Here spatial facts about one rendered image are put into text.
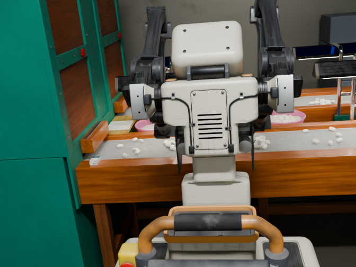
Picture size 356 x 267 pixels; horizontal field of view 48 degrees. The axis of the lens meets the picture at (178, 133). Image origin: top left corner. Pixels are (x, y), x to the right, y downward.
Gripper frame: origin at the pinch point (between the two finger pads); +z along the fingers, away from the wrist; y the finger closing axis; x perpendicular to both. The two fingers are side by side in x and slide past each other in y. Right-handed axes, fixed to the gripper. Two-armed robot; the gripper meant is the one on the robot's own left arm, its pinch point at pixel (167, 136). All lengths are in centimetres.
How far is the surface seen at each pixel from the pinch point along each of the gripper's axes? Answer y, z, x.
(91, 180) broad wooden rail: 33.6, -10.0, 23.8
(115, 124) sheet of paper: 35, 30, -21
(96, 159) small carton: 31.2, -11.7, 14.5
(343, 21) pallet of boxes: -142, 135, -157
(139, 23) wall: 44, 118, -158
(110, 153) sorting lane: 30.0, 5.2, 5.9
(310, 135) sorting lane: -72, 13, -3
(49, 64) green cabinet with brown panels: 42, -49, -15
